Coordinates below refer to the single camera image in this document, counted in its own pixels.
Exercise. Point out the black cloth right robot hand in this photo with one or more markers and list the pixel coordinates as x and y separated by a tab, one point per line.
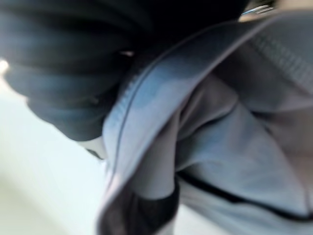
63	61

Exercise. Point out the grey garment with black trim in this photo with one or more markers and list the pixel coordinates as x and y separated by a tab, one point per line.
207	137

